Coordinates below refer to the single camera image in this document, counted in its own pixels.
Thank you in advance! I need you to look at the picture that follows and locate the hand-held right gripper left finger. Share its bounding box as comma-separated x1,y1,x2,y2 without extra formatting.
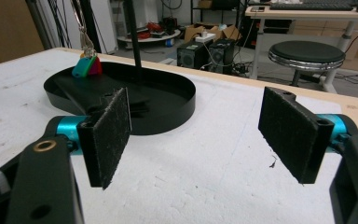
76,87,133,190

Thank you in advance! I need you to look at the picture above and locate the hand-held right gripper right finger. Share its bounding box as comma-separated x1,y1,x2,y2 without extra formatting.
257,86,336,185

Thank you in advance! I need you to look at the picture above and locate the black oval tray with post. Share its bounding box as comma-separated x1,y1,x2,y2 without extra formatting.
43,0,197,136

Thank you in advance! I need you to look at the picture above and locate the bunch of coloured key tags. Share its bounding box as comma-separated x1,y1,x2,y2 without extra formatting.
71,52,103,79

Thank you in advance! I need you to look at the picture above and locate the black round stool chrome rim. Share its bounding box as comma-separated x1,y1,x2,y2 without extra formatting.
267,39,347,91

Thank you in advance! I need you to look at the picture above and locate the black computer tower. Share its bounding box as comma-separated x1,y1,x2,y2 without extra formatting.
176,39,214,70
207,37,236,75

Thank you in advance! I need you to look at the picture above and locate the round white platform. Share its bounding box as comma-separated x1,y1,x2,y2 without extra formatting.
117,21,182,49

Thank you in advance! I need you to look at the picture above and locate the white-legged wooden desk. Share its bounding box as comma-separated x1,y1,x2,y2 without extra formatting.
244,5,358,94

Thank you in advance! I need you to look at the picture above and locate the open cardboard box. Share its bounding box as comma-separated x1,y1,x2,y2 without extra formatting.
183,23,242,44

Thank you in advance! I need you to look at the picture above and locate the black keyboard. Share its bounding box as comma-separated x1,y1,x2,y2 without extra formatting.
268,2,354,12

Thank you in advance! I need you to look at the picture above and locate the small white box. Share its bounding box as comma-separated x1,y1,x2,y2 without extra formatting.
194,32,217,44

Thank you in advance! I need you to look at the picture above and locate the grey metal stand pole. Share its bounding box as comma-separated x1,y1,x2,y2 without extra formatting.
24,0,54,51

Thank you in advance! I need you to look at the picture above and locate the brown wooden panel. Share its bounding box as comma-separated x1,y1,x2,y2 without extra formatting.
0,0,46,70

